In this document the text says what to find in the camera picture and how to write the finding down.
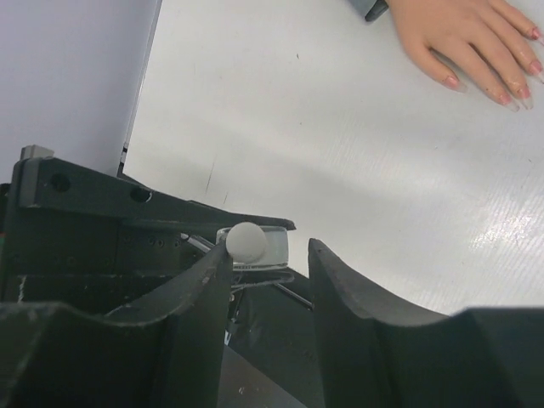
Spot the grey shirt with sleeve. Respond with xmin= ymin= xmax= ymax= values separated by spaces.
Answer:
xmin=348 ymin=0 xmax=388 ymax=23

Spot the mannequin hand with nails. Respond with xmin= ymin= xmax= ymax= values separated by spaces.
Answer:
xmin=388 ymin=0 xmax=543 ymax=111

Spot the clear nail polish bottle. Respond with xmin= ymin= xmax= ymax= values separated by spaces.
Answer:
xmin=216 ymin=226 xmax=289 ymax=271

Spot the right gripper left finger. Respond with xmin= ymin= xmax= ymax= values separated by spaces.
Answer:
xmin=1 ymin=245 xmax=233 ymax=407

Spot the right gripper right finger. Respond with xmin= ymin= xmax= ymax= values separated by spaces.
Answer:
xmin=308 ymin=239 xmax=543 ymax=407

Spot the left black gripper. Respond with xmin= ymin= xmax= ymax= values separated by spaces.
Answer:
xmin=1 ymin=157 xmax=296 ymax=302

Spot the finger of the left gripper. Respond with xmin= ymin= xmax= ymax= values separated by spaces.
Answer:
xmin=218 ymin=274 xmax=317 ymax=407

